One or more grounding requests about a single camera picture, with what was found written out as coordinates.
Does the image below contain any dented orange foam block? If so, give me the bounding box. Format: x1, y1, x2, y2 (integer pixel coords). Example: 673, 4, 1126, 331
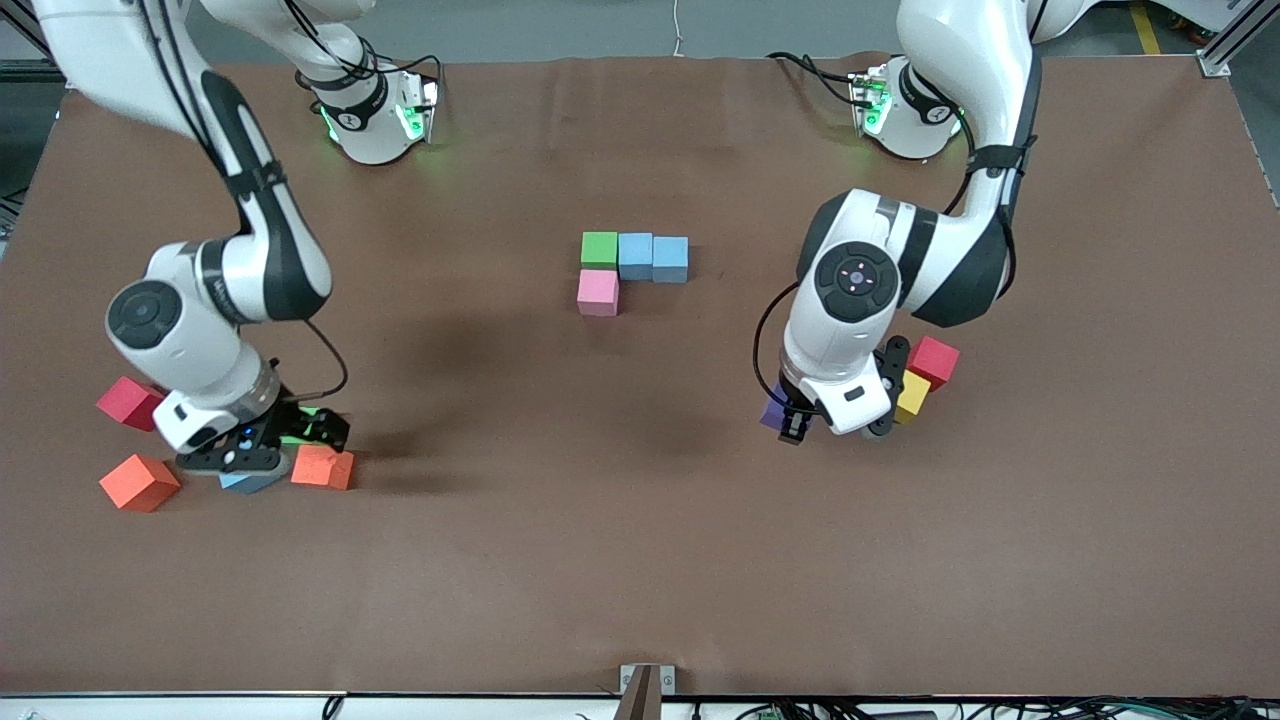
291, 444, 356, 492

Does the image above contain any pink foam block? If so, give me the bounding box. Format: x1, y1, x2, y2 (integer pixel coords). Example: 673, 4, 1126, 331
577, 268, 620, 318

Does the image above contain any yellow foam block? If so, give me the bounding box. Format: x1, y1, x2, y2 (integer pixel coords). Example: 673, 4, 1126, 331
893, 368, 933, 425

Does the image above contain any red foam block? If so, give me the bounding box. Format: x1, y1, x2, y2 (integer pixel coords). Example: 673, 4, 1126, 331
905, 335, 962, 390
96, 375, 166, 433

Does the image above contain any smooth orange foam block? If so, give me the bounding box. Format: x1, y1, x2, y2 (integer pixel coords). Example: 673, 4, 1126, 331
99, 453, 182, 514

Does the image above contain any brown table mat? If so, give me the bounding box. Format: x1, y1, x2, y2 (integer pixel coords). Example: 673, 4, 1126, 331
0, 55, 1280, 698

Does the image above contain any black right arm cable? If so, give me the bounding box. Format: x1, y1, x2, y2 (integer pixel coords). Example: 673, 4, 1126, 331
140, 0, 350, 401

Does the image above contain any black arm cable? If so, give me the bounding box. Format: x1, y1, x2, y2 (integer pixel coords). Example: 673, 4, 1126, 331
140, 0, 350, 401
753, 140, 1021, 401

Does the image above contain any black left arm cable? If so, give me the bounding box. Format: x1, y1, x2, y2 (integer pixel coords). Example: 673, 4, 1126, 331
753, 140, 1021, 401

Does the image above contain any metal mount bracket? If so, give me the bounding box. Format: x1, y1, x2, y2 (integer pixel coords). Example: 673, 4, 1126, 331
612, 663, 677, 720

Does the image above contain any black base power cable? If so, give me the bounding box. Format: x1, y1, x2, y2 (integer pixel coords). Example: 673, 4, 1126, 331
765, 50, 863, 106

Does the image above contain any aluminium frame post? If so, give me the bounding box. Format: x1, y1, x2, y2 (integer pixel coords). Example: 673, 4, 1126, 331
0, 0, 136, 91
1195, 0, 1280, 79

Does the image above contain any black cable bundle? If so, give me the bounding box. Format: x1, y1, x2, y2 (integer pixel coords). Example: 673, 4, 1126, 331
690, 697, 1280, 720

